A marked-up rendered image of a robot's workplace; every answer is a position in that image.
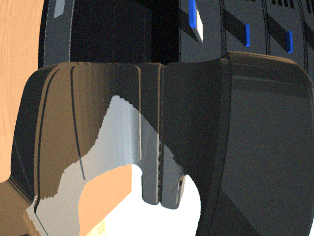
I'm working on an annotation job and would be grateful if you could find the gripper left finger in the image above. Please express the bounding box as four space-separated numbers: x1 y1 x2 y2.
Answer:
0 62 167 236

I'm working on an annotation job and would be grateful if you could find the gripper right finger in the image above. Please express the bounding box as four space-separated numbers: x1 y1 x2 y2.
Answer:
160 51 314 236

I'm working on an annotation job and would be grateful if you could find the black server rack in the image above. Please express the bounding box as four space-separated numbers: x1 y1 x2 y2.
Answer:
38 0 314 85

